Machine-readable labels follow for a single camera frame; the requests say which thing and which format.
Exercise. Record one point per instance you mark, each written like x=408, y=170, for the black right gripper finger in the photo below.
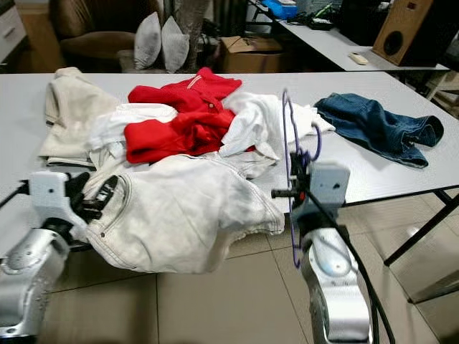
x=300, y=161

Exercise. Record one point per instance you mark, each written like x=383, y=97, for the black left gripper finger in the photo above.
x=107, y=193

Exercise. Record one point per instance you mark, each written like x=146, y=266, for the purple clothes hanger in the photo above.
x=287, y=165

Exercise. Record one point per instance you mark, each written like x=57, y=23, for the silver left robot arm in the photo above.
x=36, y=279

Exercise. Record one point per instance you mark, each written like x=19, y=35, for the white shirt green label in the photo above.
x=258, y=122

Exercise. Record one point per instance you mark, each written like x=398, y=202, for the white crumpled garment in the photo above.
x=136, y=120

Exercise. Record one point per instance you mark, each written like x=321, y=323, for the blue denim shorts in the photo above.
x=373, y=125

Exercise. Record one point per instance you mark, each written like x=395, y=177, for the beige garment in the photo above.
x=72, y=115

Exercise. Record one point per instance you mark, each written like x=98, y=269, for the red sweater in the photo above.
x=179, y=132

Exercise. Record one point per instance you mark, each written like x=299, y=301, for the open brown cardboard box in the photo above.
x=247, y=57

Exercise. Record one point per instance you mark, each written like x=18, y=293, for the white remote control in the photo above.
x=359, y=58

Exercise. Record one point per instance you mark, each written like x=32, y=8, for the black table leg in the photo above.
x=416, y=226

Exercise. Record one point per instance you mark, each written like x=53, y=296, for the grey desk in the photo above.
x=323, y=43

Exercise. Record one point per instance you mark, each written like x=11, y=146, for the black device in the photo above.
x=321, y=22

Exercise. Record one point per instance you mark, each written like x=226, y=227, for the blue box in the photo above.
x=280, y=8

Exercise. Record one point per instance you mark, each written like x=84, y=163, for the grey pillow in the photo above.
x=175, y=44
x=148, y=41

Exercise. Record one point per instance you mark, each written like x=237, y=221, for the brown armchair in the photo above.
x=93, y=29

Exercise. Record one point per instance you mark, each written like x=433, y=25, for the wooden speaker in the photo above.
x=412, y=29

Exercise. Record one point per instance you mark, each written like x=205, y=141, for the white drawer unit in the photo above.
x=11, y=32

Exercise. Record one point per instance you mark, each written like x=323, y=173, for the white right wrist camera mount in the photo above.
x=330, y=185

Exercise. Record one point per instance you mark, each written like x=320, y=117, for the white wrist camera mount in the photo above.
x=50, y=193
x=330, y=185

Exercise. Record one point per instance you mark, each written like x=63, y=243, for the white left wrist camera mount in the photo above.
x=50, y=193

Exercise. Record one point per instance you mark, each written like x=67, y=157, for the grey scratching post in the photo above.
x=192, y=18

